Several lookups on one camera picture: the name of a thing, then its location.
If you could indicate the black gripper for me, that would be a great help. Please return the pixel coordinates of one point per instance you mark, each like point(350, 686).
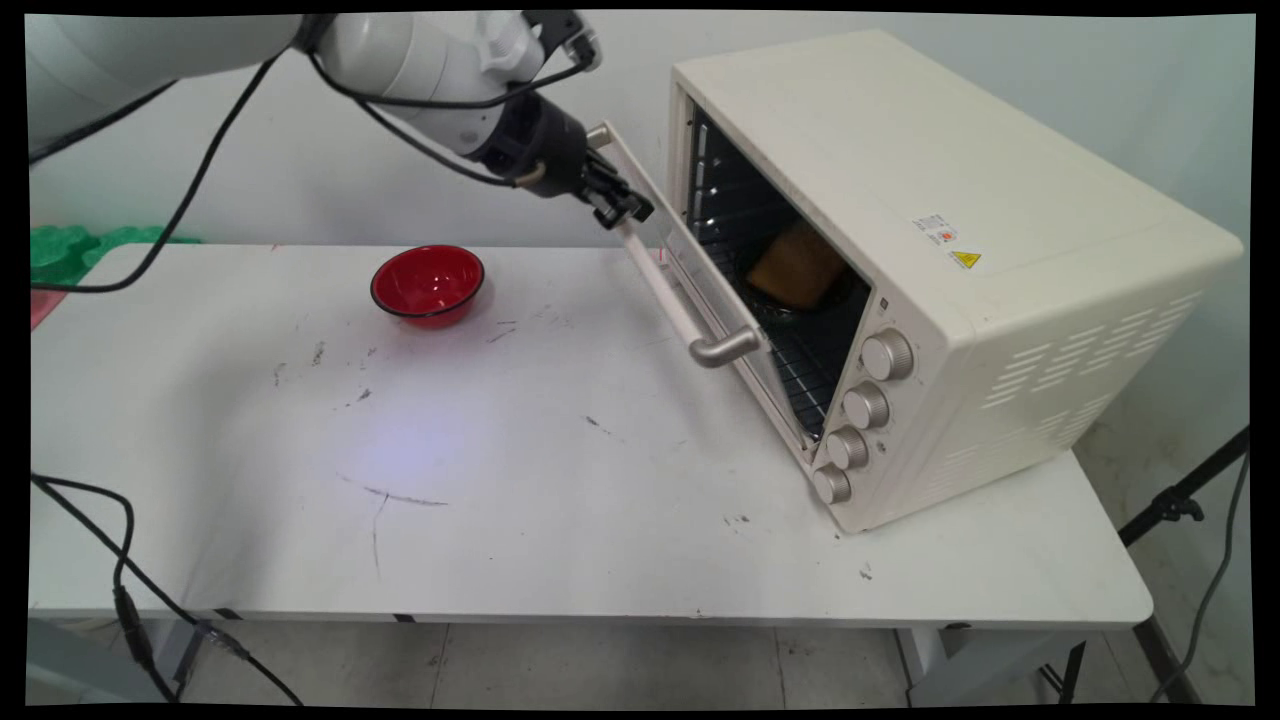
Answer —
point(545, 150)

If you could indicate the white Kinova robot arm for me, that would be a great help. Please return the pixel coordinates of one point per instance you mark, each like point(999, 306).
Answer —
point(200, 45)

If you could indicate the brown bread slice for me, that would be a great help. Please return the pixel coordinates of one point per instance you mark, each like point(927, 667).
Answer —
point(795, 265)

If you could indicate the red bowl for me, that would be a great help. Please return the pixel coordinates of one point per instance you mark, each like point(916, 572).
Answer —
point(427, 282)

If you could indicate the silver oven knob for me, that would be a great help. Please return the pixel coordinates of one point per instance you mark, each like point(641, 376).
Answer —
point(888, 355)
point(848, 448)
point(866, 406)
point(831, 485)

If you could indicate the white label sticker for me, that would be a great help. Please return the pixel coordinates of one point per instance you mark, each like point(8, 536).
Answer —
point(936, 229)

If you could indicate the yellow warning sticker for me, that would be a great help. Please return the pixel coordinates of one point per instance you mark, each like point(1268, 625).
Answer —
point(966, 260)

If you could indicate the cream toaster oven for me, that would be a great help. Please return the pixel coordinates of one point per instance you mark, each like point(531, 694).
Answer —
point(1000, 200)

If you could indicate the red foam mat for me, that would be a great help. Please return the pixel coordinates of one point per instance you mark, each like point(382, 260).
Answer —
point(44, 308)

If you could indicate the grey table leg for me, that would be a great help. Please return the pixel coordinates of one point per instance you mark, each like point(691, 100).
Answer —
point(185, 655)

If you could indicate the black tripod stand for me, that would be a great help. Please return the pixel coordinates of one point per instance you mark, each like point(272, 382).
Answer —
point(1180, 500)

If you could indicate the black table leg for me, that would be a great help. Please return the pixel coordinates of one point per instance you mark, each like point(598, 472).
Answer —
point(1165, 660)

